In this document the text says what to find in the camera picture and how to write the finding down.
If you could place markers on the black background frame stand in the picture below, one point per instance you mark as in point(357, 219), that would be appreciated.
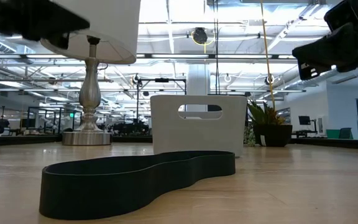
point(162, 80)

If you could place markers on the silver table lamp, white shade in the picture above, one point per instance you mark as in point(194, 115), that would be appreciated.
point(110, 25)

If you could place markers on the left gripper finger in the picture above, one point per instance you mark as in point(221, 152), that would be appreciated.
point(57, 21)

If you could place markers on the long black rubber band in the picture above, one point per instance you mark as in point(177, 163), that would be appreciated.
point(104, 193)

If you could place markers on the dark green chair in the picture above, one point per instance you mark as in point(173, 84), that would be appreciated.
point(346, 133)

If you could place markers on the small background monitor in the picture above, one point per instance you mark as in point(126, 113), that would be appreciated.
point(304, 120)

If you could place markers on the succulent plant in black pot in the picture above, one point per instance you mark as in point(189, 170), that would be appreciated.
point(272, 135)

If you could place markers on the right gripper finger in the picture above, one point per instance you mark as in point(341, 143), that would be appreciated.
point(325, 53)

